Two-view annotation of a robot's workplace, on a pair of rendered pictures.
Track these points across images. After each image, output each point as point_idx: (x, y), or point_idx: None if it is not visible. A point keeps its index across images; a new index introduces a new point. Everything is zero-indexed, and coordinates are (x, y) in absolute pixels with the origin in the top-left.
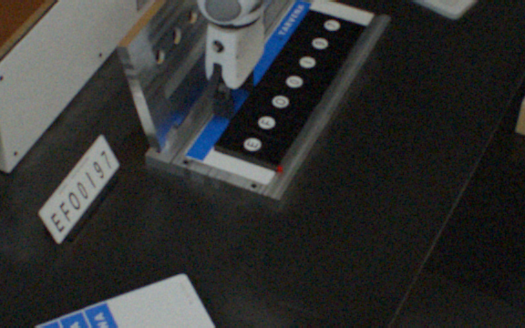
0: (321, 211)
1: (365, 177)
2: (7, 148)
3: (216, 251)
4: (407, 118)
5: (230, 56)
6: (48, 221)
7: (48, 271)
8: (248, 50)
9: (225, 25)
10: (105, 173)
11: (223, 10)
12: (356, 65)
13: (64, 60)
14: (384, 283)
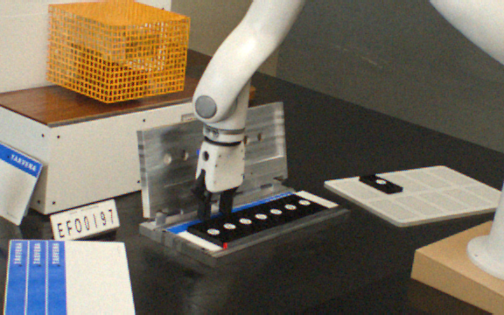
0: (244, 275)
1: (285, 269)
2: (49, 193)
3: (159, 273)
4: (333, 255)
5: (211, 164)
6: (54, 225)
7: None
8: (227, 169)
9: (213, 142)
10: (107, 223)
11: (205, 108)
12: (311, 222)
13: (108, 163)
14: (266, 311)
